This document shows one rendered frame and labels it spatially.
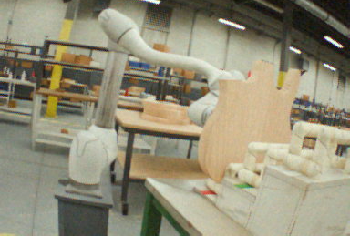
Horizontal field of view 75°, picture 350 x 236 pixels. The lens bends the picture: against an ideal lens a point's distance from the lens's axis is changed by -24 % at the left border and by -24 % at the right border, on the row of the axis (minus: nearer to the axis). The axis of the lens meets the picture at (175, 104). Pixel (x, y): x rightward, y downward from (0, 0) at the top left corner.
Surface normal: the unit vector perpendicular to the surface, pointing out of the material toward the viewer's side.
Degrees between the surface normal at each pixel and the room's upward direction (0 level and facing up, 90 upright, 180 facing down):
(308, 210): 90
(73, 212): 90
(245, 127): 90
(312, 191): 90
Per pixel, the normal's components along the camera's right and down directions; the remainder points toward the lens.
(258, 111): 0.37, 0.12
